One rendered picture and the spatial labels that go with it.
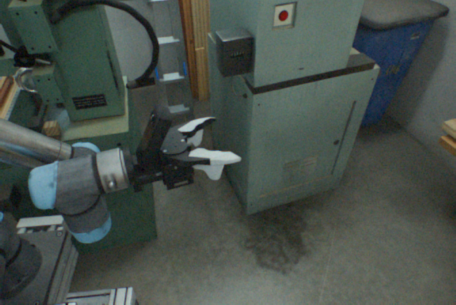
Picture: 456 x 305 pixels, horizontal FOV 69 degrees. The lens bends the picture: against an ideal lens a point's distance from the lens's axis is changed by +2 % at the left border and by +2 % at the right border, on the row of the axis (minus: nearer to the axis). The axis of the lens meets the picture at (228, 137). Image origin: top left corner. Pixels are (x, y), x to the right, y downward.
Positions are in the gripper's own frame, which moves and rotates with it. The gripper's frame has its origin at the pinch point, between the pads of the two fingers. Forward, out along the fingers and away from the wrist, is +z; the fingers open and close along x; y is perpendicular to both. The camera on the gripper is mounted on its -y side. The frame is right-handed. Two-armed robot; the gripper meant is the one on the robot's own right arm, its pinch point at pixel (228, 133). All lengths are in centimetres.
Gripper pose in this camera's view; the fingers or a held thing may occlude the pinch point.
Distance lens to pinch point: 64.0
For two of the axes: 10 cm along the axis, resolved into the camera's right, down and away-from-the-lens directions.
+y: 0.4, 8.2, 5.7
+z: 9.4, -2.3, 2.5
